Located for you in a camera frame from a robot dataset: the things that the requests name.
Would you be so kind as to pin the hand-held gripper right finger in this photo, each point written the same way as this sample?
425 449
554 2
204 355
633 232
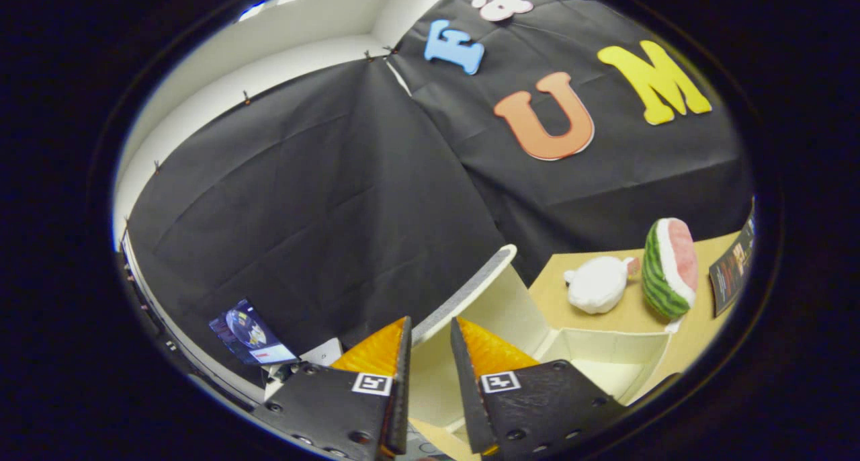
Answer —
467 387

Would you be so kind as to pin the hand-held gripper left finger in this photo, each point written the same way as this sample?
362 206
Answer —
402 394

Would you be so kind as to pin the cream fabric storage box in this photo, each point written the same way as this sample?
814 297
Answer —
510 313

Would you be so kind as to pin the blue printed card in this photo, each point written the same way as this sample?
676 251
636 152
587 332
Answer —
252 333

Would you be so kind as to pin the white plush toy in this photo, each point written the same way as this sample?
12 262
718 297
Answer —
598 285

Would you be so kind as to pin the black backdrop cloth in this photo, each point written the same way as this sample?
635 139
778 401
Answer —
322 199

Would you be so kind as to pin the watermelon slice plush toy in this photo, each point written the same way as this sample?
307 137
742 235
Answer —
662 279

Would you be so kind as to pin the black paperback book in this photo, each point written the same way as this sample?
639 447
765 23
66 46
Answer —
732 273

